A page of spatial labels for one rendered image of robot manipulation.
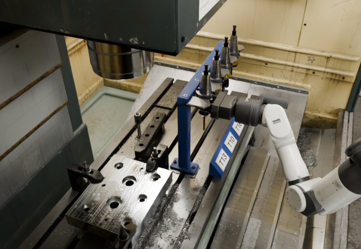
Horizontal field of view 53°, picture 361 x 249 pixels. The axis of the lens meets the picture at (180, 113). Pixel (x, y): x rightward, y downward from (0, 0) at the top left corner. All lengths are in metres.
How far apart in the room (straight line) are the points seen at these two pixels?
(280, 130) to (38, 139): 0.87
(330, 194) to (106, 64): 0.65
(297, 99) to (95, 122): 1.14
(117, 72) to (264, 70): 1.22
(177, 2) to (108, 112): 1.65
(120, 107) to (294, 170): 1.39
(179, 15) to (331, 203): 0.65
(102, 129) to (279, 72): 1.03
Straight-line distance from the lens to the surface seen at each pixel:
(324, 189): 1.04
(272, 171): 1.67
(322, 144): 1.98
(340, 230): 1.44
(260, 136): 1.84
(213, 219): 1.28
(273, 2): 1.81
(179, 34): 0.68
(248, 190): 1.52
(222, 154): 1.39
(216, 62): 1.27
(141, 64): 0.86
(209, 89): 1.19
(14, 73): 1.26
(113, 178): 1.25
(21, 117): 1.33
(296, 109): 1.92
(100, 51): 0.85
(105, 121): 2.18
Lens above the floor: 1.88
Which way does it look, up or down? 36 degrees down
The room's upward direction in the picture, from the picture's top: 1 degrees counter-clockwise
